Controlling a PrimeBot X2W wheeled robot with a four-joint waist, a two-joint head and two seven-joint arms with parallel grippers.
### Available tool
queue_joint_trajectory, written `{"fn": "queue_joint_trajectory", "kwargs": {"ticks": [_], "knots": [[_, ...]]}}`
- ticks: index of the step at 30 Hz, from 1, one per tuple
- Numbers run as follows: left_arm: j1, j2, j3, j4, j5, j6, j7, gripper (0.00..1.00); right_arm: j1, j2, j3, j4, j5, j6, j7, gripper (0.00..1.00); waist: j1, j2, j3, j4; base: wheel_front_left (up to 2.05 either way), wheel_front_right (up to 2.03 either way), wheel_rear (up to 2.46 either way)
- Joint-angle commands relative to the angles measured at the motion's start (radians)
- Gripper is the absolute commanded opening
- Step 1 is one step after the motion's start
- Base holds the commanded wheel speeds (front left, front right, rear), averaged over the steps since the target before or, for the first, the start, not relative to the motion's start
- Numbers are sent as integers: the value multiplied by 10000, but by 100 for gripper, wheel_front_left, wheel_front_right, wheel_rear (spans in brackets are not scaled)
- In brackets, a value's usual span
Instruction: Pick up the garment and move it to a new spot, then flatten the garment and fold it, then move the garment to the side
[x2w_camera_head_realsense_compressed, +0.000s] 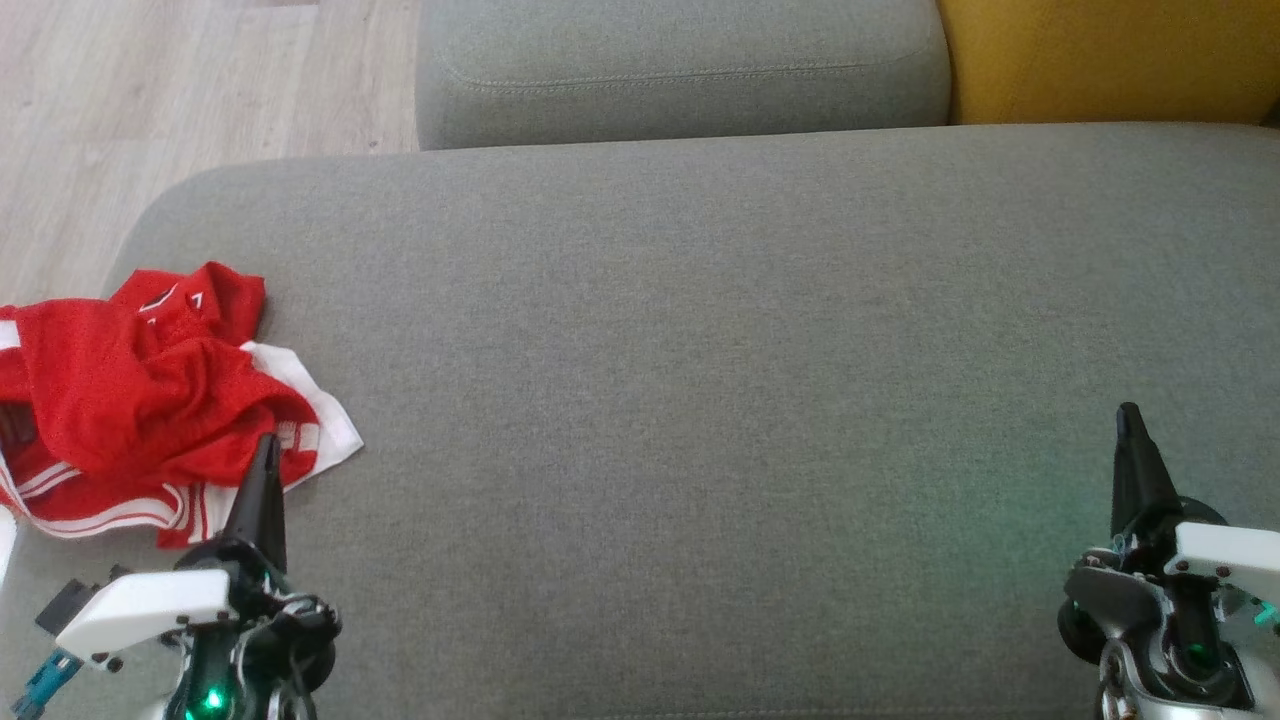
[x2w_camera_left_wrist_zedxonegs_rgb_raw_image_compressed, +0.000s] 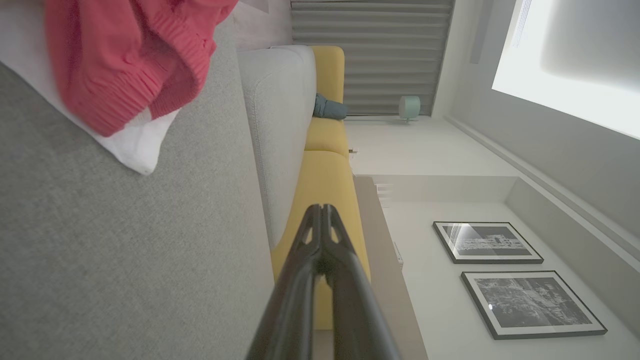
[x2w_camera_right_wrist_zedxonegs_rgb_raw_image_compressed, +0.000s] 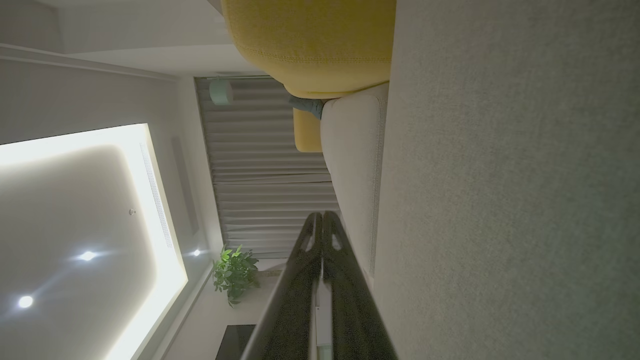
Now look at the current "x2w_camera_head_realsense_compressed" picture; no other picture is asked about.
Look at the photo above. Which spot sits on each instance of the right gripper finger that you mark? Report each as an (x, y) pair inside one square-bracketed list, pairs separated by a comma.
[(1135, 470)]

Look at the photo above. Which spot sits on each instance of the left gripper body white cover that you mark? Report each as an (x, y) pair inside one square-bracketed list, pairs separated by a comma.
[(150, 610)]

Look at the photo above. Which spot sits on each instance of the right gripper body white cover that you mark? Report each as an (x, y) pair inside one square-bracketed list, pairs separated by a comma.
[(1230, 560)]

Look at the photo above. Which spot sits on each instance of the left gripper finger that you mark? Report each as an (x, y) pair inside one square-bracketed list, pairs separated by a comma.
[(260, 510)]

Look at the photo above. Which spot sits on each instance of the red Bulls jersey white sleeves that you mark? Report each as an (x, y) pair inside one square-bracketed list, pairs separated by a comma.
[(225, 295)]

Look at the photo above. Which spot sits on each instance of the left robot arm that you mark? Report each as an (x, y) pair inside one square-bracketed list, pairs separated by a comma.
[(210, 705)]

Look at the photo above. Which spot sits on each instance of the white round object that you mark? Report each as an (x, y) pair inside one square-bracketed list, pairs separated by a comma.
[(5, 545)]

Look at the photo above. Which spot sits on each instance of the yellow sofa cushion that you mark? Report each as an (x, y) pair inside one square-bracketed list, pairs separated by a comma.
[(1100, 60)]

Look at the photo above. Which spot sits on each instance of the grey sofa seat cushion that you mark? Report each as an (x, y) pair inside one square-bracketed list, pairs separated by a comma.
[(700, 400)]

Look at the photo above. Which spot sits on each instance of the grey sofa back cushion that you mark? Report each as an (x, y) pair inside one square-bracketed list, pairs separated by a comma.
[(680, 60)]

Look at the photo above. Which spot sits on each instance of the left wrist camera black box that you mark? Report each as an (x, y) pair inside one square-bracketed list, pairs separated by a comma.
[(65, 603)]

